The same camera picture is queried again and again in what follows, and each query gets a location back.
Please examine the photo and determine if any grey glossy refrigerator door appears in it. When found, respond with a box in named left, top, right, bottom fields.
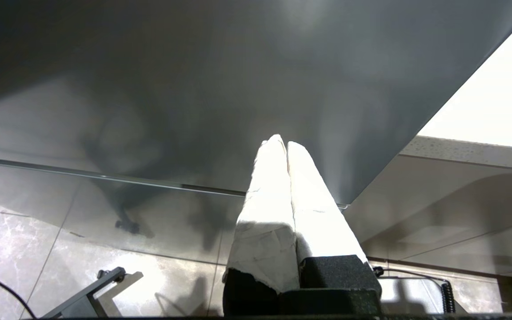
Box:
left=0, top=156, right=350, bottom=267
left=0, top=0, right=512, bottom=209

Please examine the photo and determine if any tall beige side panel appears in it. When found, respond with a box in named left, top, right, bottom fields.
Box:
left=417, top=11, right=512, bottom=150

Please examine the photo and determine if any black coiled cable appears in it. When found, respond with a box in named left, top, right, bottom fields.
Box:
left=373, top=266, right=457, bottom=314

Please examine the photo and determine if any grey under-counter cabinet front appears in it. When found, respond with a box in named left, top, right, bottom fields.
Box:
left=344, top=155, right=512, bottom=272

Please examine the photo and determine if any grey robot base chassis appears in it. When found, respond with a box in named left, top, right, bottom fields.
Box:
left=40, top=266, right=144, bottom=320

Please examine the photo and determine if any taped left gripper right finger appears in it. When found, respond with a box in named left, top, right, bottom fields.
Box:
left=287, top=141, right=382, bottom=304

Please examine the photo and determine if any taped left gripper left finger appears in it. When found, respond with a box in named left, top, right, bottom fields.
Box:
left=223, top=134, right=300, bottom=316

